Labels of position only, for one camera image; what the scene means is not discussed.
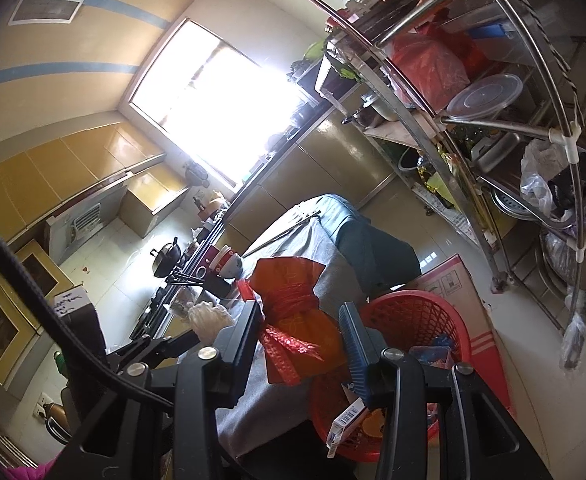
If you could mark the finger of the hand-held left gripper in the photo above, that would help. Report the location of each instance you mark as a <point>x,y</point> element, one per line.
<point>153,347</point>

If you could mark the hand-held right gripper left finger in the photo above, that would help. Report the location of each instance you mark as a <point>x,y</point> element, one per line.
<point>238,350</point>

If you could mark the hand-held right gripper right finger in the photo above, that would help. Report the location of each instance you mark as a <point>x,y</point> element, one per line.
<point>360,355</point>

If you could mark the red plastic basket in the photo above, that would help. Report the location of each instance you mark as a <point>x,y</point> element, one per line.
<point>408,310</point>

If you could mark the thick blue white cardboard box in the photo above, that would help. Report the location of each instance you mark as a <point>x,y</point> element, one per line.
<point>345,420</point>

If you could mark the green thermos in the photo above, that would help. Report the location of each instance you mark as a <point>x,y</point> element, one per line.
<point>60,362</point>

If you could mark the gas stove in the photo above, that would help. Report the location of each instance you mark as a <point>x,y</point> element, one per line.
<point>150,310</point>

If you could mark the bagged white bowl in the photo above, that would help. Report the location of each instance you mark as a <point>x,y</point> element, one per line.
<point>208,317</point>

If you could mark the black chopstick holder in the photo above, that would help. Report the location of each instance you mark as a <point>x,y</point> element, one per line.
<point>217,285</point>

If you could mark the yellow framed cabinet doors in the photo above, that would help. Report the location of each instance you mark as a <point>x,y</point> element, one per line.
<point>3,325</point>

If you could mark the steel kettle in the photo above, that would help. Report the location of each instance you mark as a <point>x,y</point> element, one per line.
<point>53,417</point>

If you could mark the red and white bowl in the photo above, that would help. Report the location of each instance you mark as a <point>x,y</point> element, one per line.
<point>234,265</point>
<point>218,259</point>

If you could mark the black wok with lid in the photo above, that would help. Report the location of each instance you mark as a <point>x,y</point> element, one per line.
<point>165,257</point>

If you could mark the blue table cover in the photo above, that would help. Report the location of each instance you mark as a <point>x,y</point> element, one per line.
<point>373,245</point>

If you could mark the range hood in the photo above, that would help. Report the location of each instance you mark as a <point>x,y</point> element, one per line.
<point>80,225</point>

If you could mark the pink cardboard box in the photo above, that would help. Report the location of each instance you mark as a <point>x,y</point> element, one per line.
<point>453,280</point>

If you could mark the long wooden stick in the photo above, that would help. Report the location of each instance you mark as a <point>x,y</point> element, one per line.
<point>283,234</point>

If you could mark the grey tablecloth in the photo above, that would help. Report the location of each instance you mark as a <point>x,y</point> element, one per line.
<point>298,240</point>

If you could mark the knife block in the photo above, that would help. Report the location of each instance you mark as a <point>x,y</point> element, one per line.
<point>200,203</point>

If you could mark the hanging grey cloth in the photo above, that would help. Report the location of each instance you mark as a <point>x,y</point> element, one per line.
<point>195,172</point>

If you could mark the yellow green plastic bag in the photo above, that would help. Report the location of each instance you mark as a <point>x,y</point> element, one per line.
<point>438,182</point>

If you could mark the black bucket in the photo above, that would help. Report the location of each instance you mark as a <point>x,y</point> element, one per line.
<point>408,161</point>

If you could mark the yellow base cabinets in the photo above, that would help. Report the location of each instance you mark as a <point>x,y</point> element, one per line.
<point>333,155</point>

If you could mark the wood and steel shelf unit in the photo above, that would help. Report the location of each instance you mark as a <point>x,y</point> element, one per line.
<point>393,132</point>

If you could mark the steel tray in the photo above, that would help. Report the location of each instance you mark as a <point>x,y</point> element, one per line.
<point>503,165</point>

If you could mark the window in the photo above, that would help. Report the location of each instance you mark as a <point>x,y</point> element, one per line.
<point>208,110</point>

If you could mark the curved steel rack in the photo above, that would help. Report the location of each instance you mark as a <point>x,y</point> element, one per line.
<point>423,110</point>

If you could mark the white plastic bag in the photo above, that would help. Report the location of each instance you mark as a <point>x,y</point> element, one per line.
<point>540,170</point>

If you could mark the dark microwave oven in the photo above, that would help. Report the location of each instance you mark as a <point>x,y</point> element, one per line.
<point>333,80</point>

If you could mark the clear lidded plastic container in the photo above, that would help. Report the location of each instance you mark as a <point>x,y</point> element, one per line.
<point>483,97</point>

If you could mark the large red plastic bag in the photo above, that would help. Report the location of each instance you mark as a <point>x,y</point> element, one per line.
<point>428,70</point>

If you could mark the green plastic basin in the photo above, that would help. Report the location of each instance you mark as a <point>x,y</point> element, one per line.
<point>314,51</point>

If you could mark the ceiling vent panel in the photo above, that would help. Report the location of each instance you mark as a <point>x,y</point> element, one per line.
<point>45,10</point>

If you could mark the small yellow wall cabinet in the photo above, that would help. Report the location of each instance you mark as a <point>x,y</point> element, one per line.
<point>150,205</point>

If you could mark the yellow wall cabinet row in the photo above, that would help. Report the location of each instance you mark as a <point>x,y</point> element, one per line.
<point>58,170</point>

